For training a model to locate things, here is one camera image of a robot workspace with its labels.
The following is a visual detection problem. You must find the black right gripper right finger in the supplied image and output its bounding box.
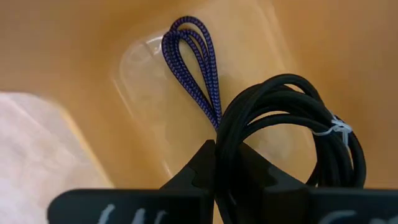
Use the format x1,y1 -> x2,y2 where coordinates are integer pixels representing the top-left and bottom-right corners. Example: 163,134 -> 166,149
233,141 -> 398,224

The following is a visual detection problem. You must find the white twist tie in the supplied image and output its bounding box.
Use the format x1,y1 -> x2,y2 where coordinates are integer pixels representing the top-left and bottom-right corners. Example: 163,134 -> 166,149
312,114 -> 354,147

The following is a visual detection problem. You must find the purple braided USB-C cable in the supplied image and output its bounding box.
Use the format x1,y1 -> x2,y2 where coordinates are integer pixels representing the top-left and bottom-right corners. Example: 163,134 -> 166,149
160,16 -> 223,131

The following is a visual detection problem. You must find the yellow plastic bin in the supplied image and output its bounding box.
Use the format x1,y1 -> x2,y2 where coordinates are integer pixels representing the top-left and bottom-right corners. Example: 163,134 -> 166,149
0,0 -> 398,224

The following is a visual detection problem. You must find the black round USB-C cable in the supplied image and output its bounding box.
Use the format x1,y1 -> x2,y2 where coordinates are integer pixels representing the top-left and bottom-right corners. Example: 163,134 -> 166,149
214,73 -> 367,224

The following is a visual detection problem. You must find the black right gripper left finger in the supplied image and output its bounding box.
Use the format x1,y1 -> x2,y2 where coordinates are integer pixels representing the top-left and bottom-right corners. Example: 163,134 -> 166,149
46,139 -> 217,224

